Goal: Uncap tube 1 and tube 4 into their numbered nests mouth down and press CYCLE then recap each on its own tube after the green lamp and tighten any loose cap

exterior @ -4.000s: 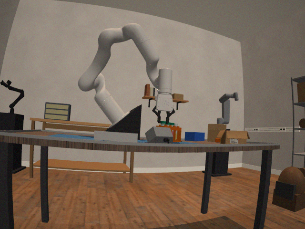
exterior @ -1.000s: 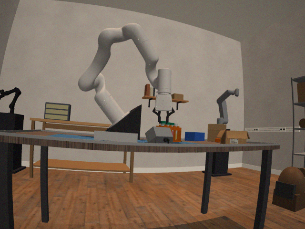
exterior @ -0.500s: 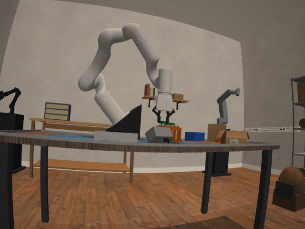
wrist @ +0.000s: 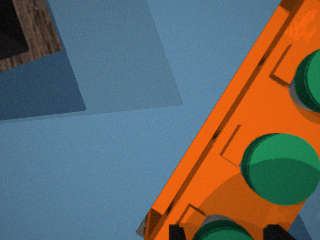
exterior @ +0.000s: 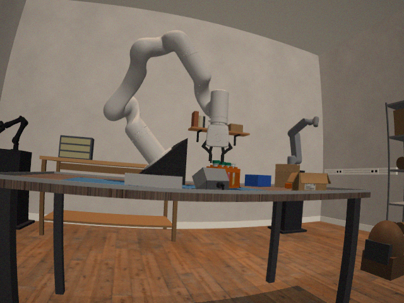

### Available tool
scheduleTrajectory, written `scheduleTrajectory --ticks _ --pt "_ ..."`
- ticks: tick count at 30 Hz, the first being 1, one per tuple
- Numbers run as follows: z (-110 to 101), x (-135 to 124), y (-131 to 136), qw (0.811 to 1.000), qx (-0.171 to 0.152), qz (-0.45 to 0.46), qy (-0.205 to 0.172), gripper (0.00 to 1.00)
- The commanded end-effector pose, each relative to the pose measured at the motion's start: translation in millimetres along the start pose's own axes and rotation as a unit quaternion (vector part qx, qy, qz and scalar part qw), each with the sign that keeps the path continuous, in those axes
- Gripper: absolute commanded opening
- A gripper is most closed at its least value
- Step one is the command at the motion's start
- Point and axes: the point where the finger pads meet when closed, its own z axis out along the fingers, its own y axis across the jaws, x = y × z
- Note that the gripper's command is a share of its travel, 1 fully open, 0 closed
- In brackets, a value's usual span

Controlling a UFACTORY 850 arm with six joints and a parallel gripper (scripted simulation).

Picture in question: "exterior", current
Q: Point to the blue open bin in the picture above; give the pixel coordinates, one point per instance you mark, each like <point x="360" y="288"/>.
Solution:
<point x="258" y="180"/>

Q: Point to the orange flat plate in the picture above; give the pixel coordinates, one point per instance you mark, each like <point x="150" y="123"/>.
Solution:
<point x="231" y="170"/>

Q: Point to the white key housing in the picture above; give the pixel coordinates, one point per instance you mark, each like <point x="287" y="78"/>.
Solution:
<point x="211" y="178"/>

